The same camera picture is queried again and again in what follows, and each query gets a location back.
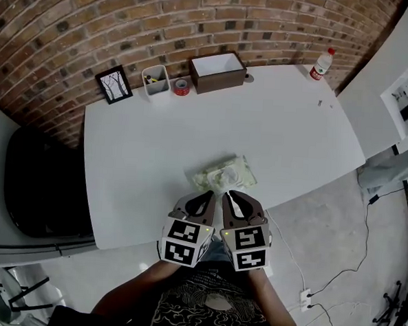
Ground white power strip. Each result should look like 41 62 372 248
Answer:
298 287 313 314

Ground person's blue jeans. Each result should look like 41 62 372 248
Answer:
197 236 235 265

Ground black adapter cable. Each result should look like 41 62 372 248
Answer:
308 198 373 301

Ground long white power cable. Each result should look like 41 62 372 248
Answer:
260 213 314 292

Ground black floor cable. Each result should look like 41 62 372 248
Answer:
306 303 338 326

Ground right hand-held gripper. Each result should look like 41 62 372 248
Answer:
217 189 275 274

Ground white desk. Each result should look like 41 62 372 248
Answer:
76 50 373 267

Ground brown open box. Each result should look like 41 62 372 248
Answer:
186 48 249 98

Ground green wet wipe pack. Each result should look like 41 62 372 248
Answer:
182 151 260 199

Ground person's black printed t-shirt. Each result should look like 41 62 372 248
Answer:
52 251 341 326

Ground red tape roll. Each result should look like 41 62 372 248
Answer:
172 76 192 98

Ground plastic bottle with red label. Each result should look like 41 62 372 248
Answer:
308 46 336 83

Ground black picture frame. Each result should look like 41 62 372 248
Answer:
92 63 136 107

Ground black framed grey chair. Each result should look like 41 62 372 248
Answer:
0 265 66 326

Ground person's left forearm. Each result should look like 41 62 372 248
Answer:
91 254 185 322

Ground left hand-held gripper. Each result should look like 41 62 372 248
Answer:
155 186 219 271

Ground thin white looped cable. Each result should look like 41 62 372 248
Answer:
286 296 372 318

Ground person's right forearm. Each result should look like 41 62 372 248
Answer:
244 268 303 326

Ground white pen holder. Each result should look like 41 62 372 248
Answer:
140 63 172 98

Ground black tripod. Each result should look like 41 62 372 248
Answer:
366 279 408 326

